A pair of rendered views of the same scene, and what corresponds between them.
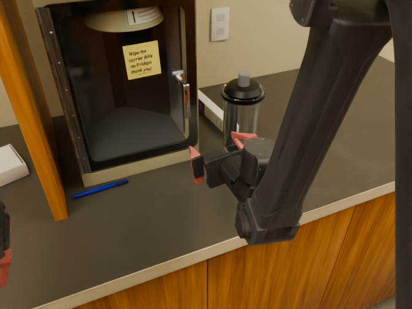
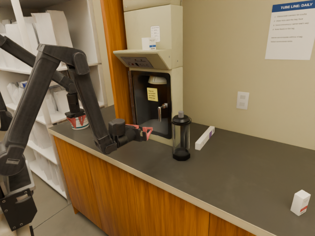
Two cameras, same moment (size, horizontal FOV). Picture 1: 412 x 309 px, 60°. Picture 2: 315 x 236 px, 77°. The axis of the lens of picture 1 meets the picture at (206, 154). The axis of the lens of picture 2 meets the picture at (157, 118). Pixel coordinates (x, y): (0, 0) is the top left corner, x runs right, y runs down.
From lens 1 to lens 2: 0.91 m
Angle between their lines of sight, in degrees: 55
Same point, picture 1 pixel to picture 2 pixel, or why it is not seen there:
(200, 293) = (133, 193)
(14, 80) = (113, 86)
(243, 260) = (148, 192)
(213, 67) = (236, 122)
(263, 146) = (118, 121)
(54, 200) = not seen: hidden behind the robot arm
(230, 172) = not seen: hidden behind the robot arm
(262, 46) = (272, 121)
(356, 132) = (260, 186)
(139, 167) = (151, 137)
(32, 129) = (116, 102)
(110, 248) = not seen: hidden behind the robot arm
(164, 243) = (123, 156)
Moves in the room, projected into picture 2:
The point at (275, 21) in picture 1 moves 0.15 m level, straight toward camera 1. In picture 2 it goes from (284, 109) to (264, 113)
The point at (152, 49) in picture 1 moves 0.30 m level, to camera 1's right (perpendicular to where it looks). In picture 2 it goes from (155, 91) to (186, 104)
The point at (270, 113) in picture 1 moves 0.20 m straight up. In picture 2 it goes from (232, 152) to (236, 120)
